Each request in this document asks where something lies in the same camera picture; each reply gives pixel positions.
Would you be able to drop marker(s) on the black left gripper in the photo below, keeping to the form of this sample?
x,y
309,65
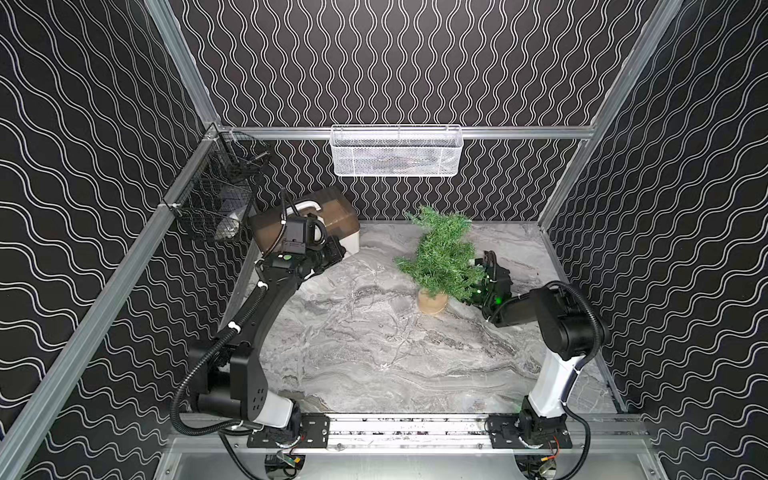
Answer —
x,y
330,249

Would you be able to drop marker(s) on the small green christmas tree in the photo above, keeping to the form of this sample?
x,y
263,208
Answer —
x,y
443,265

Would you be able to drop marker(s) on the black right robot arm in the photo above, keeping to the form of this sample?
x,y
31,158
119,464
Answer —
x,y
571,329

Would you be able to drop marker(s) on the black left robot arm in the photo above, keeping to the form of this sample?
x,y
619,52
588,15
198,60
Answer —
x,y
226,385

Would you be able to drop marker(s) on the white brown storage box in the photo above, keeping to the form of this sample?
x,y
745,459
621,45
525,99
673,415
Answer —
x,y
331,213

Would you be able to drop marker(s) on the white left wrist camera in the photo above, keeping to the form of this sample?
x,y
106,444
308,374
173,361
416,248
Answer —
x,y
316,232

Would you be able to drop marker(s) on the black wire basket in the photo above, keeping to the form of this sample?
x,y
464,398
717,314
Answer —
x,y
220,192

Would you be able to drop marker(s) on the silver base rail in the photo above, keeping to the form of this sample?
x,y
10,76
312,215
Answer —
x,y
348,433

